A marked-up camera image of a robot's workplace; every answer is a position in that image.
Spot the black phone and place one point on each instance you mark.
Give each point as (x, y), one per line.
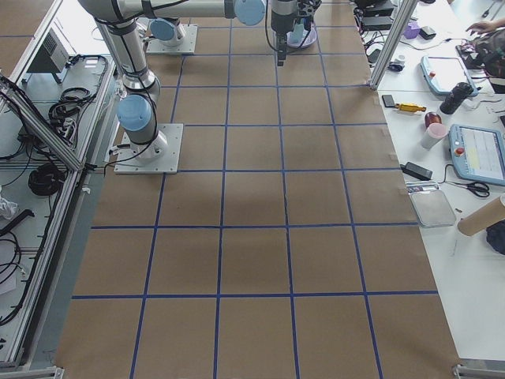
(388, 101)

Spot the black power adapter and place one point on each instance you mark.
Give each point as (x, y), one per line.
(416, 171)

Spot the grey control box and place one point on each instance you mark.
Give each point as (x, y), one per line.
(51, 58)

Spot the lavender plate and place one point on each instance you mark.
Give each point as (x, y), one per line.
(310, 37)

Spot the cardboard tube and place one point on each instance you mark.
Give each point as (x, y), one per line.
(484, 217)

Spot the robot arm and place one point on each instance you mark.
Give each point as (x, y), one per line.
(117, 21)
(168, 33)

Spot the purple tissue box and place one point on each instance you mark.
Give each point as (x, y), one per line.
(412, 30)

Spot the far teach pendant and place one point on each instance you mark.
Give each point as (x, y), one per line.
(442, 74)

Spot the person hand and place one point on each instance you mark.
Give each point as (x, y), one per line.
(481, 27)

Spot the pink lidded cup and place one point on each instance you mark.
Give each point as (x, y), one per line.
(434, 134)

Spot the near teach pendant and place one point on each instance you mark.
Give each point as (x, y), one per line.
(477, 154)

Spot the black scissors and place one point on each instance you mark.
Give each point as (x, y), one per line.
(479, 189)

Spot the black water bottle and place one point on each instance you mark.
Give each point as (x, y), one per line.
(456, 97)

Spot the aluminium frame post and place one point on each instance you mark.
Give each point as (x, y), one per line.
(399, 24)

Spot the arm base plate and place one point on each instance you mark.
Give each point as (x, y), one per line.
(153, 46)
(162, 155)

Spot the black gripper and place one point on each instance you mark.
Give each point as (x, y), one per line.
(281, 23)

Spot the teach pendant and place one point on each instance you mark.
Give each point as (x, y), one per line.
(477, 154)
(442, 74)

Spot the mint green cup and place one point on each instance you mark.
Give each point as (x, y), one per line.
(297, 35)

